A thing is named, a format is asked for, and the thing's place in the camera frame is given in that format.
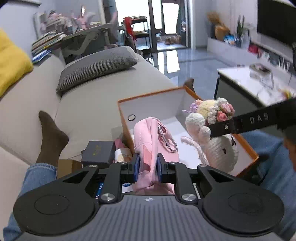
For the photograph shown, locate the dark grey gift box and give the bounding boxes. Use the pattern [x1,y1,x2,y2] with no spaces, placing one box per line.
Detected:
[81,141,115,169]

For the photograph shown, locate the pink zip pouch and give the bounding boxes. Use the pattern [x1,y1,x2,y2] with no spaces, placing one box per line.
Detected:
[133,117,179,195]

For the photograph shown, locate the crochet bunny doll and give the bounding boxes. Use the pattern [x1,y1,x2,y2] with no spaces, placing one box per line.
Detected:
[180,97,240,173]

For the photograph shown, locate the white lotion tube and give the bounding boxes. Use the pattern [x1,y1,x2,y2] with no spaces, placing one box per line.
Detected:
[114,148,132,163]

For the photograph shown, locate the right leg brown sock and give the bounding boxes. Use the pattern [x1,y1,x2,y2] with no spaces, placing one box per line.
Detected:
[183,78,296,241]

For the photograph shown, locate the leg brown sock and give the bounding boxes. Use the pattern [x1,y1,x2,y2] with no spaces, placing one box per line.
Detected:
[2,110,70,241]
[183,78,296,241]

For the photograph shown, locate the blue Ocean Park tag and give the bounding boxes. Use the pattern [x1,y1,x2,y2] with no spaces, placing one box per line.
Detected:
[96,183,103,199]

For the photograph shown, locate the marble top coffee table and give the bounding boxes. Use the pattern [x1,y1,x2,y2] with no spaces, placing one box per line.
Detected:
[214,66,295,115]

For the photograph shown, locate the small kraft cardboard box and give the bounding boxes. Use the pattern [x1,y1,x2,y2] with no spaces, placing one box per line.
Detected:
[57,159,82,179]

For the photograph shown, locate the orange cardboard box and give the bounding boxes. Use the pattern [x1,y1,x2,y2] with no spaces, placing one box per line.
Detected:
[117,85,260,177]

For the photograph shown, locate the left leg brown sock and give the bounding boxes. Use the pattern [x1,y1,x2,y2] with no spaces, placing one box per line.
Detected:
[2,110,70,241]

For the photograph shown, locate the green potted plant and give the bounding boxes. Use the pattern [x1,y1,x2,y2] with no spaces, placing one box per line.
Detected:
[235,15,245,47]

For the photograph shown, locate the black television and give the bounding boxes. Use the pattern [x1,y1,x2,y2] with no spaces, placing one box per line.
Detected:
[257,0,296,46]

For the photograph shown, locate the golden vase dried flowers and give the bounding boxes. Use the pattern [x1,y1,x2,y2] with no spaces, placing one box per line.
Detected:
[207,11,230,41]

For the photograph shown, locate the grey checked cushion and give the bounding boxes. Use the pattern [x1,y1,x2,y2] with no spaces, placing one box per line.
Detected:
[56,47,137,93]

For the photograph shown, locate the grey desk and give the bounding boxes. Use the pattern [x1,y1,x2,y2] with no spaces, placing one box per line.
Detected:
[60,23,114,64]

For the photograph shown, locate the stack of books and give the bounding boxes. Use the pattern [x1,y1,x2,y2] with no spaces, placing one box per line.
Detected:
[31,31,67,64]

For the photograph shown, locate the black shelf trolley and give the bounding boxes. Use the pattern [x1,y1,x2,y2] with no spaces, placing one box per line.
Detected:
[121,16,152,56]

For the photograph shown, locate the yellow cushion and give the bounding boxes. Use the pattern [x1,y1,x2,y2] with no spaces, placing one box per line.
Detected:
[0,29,34,97]

